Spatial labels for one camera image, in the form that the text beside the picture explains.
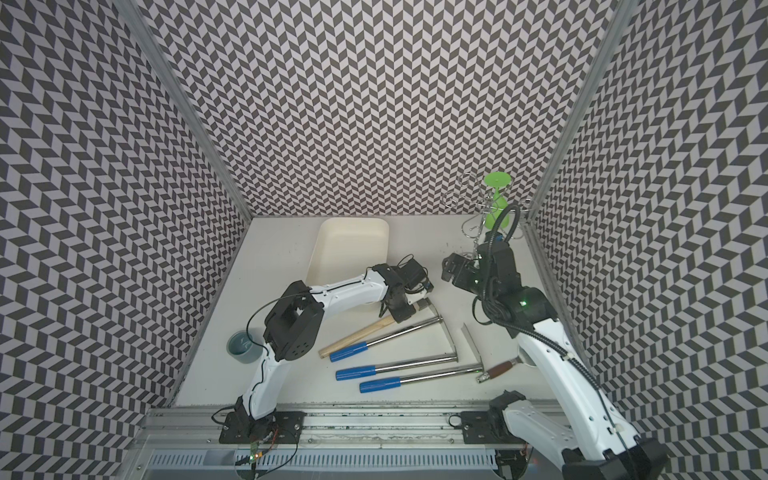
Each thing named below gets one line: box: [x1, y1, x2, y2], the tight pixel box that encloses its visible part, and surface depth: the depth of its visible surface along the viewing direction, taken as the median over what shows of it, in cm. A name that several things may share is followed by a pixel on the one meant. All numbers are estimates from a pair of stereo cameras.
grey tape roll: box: [226, 330, 264, 364], surface depth 82 cm
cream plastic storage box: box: [306, 217, 390, 287], surface depth 113 cm
